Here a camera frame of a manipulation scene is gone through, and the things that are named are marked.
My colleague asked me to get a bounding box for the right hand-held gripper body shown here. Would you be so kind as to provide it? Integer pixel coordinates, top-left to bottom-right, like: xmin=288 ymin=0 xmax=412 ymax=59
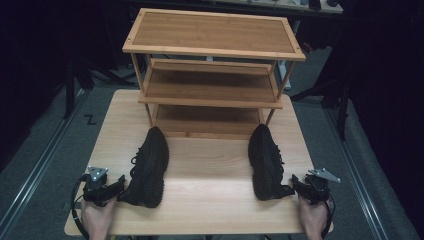
xmin=294 ymin=167 xmax=342 ymax=205

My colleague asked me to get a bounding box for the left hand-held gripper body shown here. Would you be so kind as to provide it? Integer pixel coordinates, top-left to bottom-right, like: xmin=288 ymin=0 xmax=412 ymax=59
xmin=82 ymin=165 xmax=118 ymax=207

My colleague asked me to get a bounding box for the black sneaker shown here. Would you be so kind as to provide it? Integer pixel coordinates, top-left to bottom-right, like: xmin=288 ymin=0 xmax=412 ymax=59
xmin=247 ymin=123 xmax=296 ymax=202
xmin=116 ymin=125 xmax=170 ymax=209

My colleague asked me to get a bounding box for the wooden three-tier shoe rack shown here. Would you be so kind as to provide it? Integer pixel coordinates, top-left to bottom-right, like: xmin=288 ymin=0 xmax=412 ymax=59
xmin=121 ymin=7 xmax=307 ymax=141

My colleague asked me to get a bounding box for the person's left hand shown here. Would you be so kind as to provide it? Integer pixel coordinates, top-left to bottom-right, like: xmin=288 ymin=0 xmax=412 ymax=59
xmin=80 ymin=196 xmax=118 ymax=240

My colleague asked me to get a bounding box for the person's right hand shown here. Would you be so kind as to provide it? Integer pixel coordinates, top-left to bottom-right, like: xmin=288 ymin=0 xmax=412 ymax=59
xmin=298 ymin=194 xmax=330 ymax=240

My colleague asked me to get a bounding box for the grey tape piece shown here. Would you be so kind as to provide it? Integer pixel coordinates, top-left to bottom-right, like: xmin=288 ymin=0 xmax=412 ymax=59
xmin=62 ymin=201 xmax=83 ymax=211

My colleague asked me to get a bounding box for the black metal stand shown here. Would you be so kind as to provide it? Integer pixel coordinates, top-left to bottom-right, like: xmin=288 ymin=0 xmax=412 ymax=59
xmin=62 ymin=54 xmax=95 ymax=120
xmin=289 ymin=74 xmax=352 ymax=142

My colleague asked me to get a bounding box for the background table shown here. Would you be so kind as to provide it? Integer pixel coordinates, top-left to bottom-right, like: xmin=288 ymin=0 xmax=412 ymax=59
xmin=213 ymin=0 xmax=344 ymax=15

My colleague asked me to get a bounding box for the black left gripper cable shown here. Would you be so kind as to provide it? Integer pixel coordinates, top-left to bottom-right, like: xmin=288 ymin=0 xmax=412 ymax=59
xmin=70 ymin=174 xmax=91 ymax=240

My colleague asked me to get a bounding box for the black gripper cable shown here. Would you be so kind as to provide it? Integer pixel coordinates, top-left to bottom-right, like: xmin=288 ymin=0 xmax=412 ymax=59
xmin=70 ymin=174 xmax=91 ymax=240
xmin=320 ymin=196 xmax=336 ymax=240

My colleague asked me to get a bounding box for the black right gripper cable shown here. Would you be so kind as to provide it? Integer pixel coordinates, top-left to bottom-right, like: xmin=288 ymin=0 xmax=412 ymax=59
xmin=320 ymin=196 xmax=336 ymax=240

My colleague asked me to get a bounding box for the metal floor rail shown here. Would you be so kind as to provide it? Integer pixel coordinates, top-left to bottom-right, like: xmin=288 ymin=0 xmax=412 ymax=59
xmin=0 ymin=89 xmax=88 ymax=234
xmin=324 ymin=106 xmax=390 ymax=240

